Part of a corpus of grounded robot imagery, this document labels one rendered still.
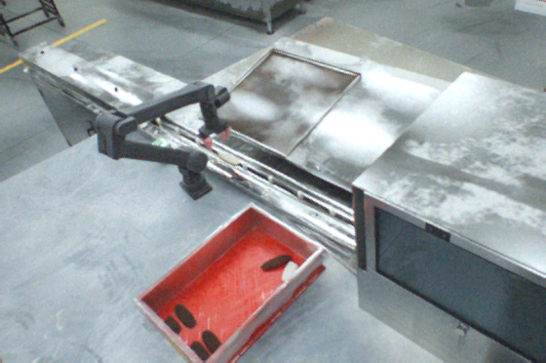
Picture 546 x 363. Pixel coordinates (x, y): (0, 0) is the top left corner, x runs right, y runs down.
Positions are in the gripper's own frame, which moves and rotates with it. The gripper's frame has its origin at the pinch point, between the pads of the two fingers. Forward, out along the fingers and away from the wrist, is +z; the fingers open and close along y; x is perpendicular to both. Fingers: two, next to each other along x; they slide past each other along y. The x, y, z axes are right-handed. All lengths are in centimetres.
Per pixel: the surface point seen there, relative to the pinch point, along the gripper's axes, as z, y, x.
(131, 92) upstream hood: -1, -4, -67
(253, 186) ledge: 5.8, 5.3, 24.0
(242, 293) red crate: 11, 38, 50
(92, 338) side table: 12, 75, 25
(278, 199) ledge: 5.8, 5.0, 35.8
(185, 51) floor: 86, -148, -241
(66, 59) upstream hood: -1, -4, -133
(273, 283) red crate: 10, 29, 55
